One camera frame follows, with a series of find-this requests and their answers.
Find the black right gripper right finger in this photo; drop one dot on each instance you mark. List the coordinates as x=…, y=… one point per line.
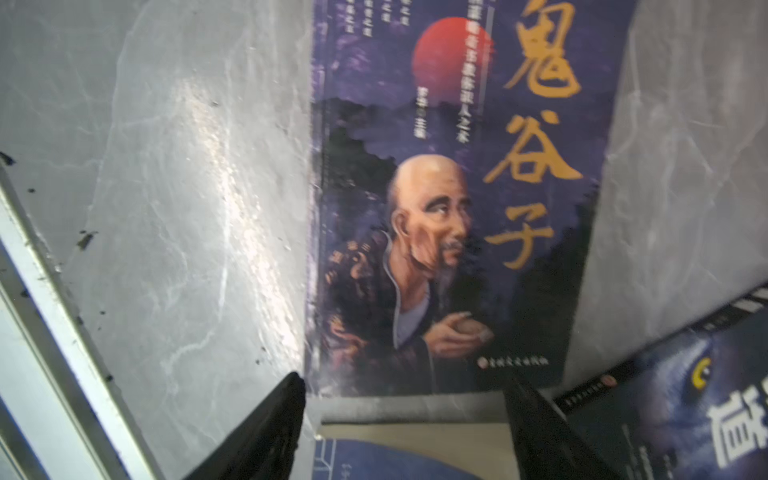
x=545, y=446

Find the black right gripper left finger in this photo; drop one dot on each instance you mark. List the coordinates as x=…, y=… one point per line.
x=264, y=444

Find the navy book tilted front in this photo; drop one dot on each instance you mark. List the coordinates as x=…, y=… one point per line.
x=415, y=451

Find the black wolf cover book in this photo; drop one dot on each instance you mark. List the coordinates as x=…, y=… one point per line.
x=691, y=406

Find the dark portrait cover book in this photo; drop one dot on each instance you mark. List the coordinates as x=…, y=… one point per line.
x=458, y=151

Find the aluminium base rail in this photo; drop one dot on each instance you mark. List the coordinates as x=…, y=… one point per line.
x=61, y=414

